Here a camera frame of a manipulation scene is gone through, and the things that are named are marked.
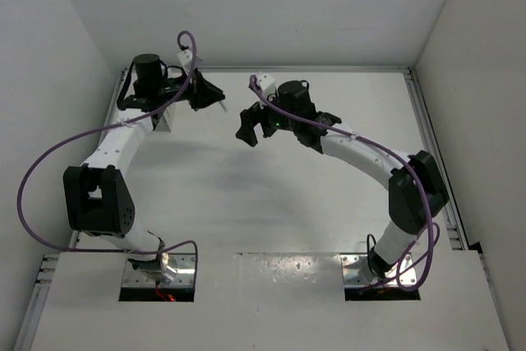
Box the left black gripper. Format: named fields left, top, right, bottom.
left=154, top=66, right=223, bottom=110

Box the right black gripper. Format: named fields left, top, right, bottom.
left=238, top=88, right=298, bottom=145

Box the clear tube black cap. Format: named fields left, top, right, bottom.
left=219, top=100, right=228, bottom=113

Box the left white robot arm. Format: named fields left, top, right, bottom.
left=62, top=48, right=225, bottom=275

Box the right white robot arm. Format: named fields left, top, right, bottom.
left=236, top=74, right=450, bottom=281

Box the white two-slot organizer box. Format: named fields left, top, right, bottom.
left=155, top=104, right=176, bottom=132

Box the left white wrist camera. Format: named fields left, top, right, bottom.
left=177, top=48, right=197, bottom=78

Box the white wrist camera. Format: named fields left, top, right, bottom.
left=256, top=73, right=276, bottom=99
left=177, top=48, right=197, bottom=78

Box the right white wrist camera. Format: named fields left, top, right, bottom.
left=256, top=73, right=276, bottom=99

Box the back aluminium frame rail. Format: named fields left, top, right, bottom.
left=122, top=65, right=412, bottom=74

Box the aluminium frame rail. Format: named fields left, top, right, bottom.
left=404, top=68, right=469, bottom=251
left=12, top=69, right=129, bottom=350
left=122, top=65, right=412, bottom=74

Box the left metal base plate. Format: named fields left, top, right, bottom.
left=122, top=253, right=196, bottom=288

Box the metal base plate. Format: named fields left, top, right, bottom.
left=340, top=254, right=418, bottom=289
left=122, top=253, right=196, bottom=288

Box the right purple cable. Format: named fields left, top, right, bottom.
left=249, top=75, right=441, bottom=293

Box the purple cable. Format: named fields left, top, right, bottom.
left=249, top=75, right=441, bottom=293
left=16, top=30, right=205, bottom=256

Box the right aluminium frame rail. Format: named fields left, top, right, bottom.
left=404, top=68, right=469, bottom=251

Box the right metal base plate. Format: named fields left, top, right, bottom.
left=340, top=254, right=418, bottom=289

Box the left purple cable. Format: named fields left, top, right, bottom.
left=16, top=30, right=205, bottom=256

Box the left aluminium frame rail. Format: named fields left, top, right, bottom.
left=12, top=69, right=129, bottom=350

